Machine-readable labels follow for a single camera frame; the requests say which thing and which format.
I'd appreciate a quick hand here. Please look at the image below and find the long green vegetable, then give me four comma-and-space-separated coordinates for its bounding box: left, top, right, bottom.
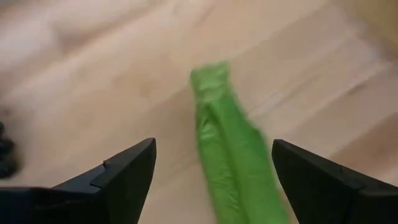
188, 60, 290, 224

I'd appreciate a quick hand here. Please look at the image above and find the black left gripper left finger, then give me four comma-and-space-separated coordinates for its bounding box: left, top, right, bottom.
0, 138, 157, 224

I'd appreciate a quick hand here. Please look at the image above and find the black grape bunch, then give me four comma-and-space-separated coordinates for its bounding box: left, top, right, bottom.
0, 119, 18, 180

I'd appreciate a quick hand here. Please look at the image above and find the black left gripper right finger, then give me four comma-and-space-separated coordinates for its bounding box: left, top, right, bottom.
271, 138, 398, 224

